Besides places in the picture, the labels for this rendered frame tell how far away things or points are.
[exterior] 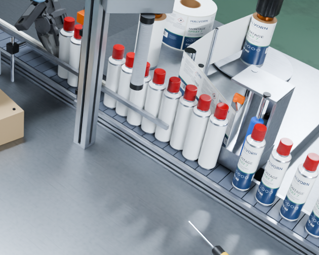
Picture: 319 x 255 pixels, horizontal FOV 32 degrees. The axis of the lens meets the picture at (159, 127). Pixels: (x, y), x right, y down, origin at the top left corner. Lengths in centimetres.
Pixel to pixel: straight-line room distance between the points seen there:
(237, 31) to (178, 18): 21
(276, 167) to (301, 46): 297
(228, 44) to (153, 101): 52
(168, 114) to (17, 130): 43
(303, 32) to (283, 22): 19
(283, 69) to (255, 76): 61
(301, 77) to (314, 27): 261
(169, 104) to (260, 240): 43
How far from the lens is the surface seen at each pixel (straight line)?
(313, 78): 212
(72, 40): 170
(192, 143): 153
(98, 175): 155
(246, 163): 146
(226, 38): 195
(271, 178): 144
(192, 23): 201
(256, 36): 200
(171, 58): 200
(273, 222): 148
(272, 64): 211
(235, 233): 148
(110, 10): 133
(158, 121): 155
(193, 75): 166
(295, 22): 469
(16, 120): 160
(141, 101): 159
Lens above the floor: 189
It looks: 37 degrees down
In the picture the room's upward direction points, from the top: 12 degrees clockwise
